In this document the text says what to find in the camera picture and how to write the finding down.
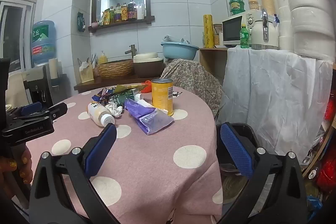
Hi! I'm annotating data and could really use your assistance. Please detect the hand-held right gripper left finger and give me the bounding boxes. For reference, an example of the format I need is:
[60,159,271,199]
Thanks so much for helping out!
[29,123,124,224]

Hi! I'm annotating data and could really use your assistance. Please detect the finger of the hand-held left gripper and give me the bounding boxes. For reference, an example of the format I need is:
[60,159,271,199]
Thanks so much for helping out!
[16,102,68,125]
[7,103,44,119]

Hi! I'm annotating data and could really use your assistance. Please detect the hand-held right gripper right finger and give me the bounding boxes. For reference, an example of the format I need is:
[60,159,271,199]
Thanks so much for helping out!
[217,122,307,224]

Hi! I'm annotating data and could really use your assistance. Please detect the dark trash bin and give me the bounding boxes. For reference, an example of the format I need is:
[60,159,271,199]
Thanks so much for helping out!
[215,123,260,205]

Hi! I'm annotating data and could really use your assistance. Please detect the white plastic bottle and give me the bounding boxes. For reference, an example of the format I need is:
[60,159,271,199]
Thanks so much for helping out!
[87,102,116,127]

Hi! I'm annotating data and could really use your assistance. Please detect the white tissue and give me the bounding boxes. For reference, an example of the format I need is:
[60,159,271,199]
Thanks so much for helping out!
[106,103,124,118]

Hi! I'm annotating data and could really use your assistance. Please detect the colourful foil snack wrapper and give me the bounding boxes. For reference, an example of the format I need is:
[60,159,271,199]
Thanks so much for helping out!
[91,88,116,106]

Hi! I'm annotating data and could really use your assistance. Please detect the purple plastic bag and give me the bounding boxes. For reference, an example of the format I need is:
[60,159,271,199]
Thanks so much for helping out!
[124,98,175,136]

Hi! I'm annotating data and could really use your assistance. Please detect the yellow snack wrapper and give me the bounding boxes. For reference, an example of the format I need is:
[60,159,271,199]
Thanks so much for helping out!
[113,84,143,93]

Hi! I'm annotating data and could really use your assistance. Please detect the person's left hand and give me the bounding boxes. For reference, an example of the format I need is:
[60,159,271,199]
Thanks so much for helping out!
[0,148,34,199]

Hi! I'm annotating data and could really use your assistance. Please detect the water dispenser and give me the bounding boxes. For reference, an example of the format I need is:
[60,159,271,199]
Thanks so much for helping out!
[22,65,54,106]

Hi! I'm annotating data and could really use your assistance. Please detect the dark wooden counter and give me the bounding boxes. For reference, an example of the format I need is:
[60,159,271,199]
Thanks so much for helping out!
[74,74,163,92]

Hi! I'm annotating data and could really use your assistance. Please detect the beige cup sleeve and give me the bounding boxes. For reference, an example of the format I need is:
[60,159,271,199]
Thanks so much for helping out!
[49,57,59,88]

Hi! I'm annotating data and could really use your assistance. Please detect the yellow tissue holder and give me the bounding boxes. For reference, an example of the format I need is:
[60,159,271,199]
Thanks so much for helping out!
[79,61,94,83]

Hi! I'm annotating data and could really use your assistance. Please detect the pink polka dot tablecloth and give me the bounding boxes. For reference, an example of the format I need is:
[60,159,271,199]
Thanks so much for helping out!
[25,85,223,224]

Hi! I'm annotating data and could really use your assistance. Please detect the blue water jug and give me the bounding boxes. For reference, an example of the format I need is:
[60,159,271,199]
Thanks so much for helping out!
[31,20,57,64]

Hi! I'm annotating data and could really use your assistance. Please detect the white cloth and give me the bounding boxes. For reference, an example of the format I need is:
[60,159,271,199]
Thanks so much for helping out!
[217,46,334,164]

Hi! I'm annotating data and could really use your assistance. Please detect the wicker basin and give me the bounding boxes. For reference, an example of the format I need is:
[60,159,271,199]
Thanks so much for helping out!
[97,59,134,79]

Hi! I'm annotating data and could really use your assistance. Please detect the window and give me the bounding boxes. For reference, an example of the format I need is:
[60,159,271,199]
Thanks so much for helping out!
[0,0,37,75]

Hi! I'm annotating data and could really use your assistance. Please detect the floral cloth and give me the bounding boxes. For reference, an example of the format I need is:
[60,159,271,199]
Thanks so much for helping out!
[160,58,223,117]

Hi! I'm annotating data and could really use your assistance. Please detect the blue plastic bag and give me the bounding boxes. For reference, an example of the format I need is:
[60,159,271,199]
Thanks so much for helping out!
[306,195,323,216]

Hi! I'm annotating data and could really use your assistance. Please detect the green hanging packet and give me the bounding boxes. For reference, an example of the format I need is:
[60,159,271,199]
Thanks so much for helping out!
[77,12,86,31]

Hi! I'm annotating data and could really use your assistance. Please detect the red decorations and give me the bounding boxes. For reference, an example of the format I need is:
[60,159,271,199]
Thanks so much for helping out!
[315,98,336,193]

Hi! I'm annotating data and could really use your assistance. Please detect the wooden cabinet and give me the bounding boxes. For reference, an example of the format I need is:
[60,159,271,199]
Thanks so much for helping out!
[199,47,229,85]

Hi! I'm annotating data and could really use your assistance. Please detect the metal faucet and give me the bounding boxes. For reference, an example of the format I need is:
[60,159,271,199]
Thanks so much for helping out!
[125,44,136,60]

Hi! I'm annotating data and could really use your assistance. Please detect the brown cooker with cream lid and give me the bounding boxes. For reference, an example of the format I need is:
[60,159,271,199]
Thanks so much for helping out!
[133,53,164,79]

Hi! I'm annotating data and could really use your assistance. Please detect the blue plastic basin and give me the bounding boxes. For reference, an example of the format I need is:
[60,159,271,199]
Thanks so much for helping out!
[161,42,199,60]

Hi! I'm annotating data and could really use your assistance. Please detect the green soda bottle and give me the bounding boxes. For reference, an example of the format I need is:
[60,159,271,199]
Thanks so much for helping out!
[240,24,250,49]

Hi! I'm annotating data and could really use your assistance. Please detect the row of condiment bottles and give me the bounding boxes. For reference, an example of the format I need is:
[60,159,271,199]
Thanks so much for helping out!
[101,0,146,25]

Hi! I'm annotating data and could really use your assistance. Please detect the glass storage jar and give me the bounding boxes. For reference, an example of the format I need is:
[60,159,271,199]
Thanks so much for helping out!
[213,24,223,46]

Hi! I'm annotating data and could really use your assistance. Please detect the white microwave oven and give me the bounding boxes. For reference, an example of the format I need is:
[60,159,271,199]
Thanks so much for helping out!
[222,10,263,47]

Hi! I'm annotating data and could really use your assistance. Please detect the yellow wrap roll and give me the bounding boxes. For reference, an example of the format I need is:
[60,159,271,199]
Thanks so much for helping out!
[203,14,214,48]

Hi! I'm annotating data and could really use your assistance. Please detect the cream thermos jug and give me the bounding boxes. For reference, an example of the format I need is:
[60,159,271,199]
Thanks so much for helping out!
[251,9,279,50]

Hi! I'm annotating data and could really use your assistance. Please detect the wooden framed mirror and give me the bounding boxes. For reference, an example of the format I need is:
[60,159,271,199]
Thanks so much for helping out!
[89,0,154,33]

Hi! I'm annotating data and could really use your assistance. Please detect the grey plastic bag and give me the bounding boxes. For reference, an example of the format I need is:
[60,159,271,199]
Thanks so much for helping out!
[163,34,191,45]

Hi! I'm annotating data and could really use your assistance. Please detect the stack of white foam containers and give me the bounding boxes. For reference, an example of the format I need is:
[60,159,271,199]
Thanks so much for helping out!
[276,0,336,62]

